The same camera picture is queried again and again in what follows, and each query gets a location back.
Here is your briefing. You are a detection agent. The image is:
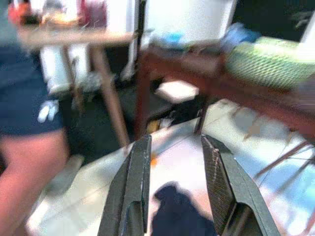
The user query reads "person in dark shorts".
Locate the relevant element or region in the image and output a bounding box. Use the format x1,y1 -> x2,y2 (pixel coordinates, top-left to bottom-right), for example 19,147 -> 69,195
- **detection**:
0,0 -> 72,236

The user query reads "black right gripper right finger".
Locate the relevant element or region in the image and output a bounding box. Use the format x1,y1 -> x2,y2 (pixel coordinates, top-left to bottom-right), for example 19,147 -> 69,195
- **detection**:
200,134 -> 281,236

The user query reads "dark wooden table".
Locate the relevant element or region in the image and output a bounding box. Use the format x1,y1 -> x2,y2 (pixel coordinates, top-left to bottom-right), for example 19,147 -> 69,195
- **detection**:
134,46 -> 315,143

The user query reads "green plastic laundry basket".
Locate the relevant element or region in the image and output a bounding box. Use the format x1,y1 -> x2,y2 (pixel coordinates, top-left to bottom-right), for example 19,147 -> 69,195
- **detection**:
225,36 -> 315,91

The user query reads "light wooden table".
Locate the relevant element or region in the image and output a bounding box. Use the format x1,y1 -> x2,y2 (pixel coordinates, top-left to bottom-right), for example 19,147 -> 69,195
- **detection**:
18,31 -> 138,148

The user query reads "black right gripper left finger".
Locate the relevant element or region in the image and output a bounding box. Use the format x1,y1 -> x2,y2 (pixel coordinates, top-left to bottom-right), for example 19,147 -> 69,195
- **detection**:
97,134 -> 152,236

